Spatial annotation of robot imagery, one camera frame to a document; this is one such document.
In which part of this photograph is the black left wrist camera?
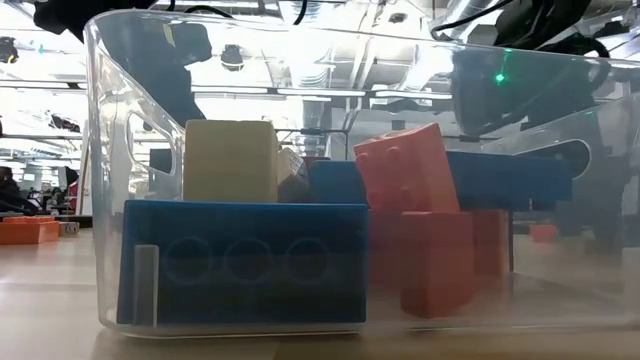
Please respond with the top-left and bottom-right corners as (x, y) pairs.
(219, 43), (247, 72)

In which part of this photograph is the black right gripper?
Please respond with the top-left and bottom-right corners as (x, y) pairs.
(451, 46), (614, 137)

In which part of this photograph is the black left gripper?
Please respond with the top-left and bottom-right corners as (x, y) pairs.
(94, 20), (214, 127)

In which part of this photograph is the yellow square brick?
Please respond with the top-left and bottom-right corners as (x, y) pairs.
(182, 118), (280, 204)

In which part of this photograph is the orange square brick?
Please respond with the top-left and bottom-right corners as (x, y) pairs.
(528, 223), (558, 245)

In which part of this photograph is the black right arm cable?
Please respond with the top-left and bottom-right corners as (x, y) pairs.
(429, 0), (517, 44)

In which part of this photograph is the red L-shaped block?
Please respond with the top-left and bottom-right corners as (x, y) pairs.
(368, 208), (511, 320)

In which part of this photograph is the blue block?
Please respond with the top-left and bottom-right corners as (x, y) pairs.
(446, 149), (574, 212)
(307, 158), (370, 205)

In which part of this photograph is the clear plastic bin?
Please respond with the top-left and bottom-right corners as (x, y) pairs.
(82, 8), (640, 340)

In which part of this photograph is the long blue brick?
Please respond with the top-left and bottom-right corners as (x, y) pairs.
(116, 198), (370, 325)

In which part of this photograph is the orange rectangular brick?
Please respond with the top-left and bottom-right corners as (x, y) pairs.
(352, 122), (462, 215)
(0, 214), (61, 246)

